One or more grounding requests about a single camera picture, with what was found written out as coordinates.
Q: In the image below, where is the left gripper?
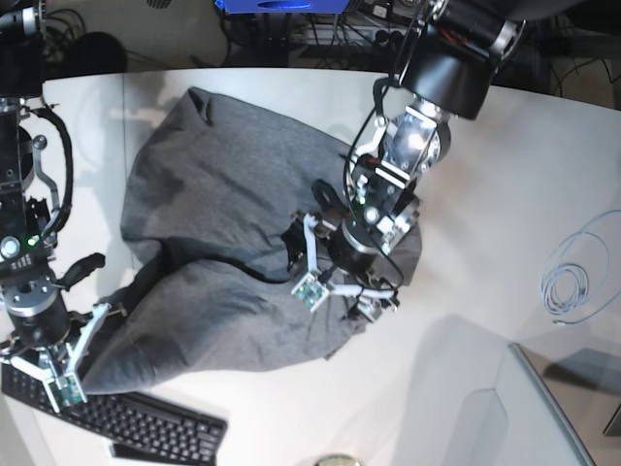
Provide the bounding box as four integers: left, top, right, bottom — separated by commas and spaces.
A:
280, 179, 403, 321

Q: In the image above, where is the blue box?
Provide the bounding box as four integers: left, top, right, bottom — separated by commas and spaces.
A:
214, 0, 360, 15

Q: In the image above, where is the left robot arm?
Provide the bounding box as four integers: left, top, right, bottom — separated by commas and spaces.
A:
283, 1, 526, 320

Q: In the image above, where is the coiled light blue cable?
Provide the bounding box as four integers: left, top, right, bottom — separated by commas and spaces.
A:
540, 209, 621, 325

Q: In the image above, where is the black computer keyboard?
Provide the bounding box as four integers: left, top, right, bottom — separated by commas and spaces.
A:
1, 364, 228, 465

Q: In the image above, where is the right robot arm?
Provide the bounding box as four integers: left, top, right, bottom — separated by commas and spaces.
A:
1, 1, 111, 413

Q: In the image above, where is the round brass object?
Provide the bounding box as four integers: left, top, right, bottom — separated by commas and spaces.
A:
313, 453, 362, 466

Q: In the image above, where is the grey t-shirt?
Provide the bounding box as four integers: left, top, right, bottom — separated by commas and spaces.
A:
82, 85, 424, 395

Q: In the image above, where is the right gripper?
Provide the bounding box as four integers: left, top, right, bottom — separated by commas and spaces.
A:
1, 252, 110, 406

